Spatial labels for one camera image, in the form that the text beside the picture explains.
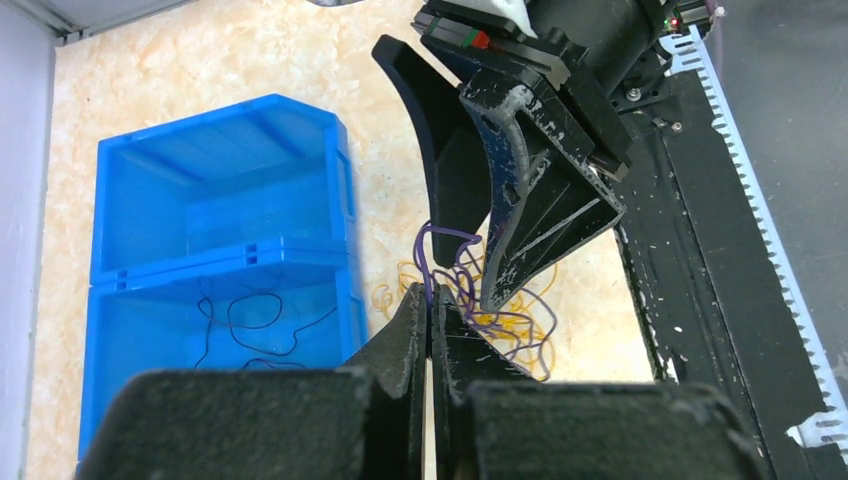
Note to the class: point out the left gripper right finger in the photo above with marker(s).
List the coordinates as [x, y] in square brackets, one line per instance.
[492, 421]

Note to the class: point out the blue three-compartment plastic bin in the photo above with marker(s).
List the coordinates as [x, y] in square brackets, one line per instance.
[222, 241]

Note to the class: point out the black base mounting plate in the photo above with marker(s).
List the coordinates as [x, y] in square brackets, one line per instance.
[710, 303]

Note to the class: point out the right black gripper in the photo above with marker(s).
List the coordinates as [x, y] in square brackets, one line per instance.
[543, 198]

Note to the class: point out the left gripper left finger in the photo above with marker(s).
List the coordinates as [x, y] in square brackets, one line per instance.
[362, 420]

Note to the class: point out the white slotted cable duct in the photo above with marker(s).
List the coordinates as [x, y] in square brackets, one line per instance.
[690, 53]

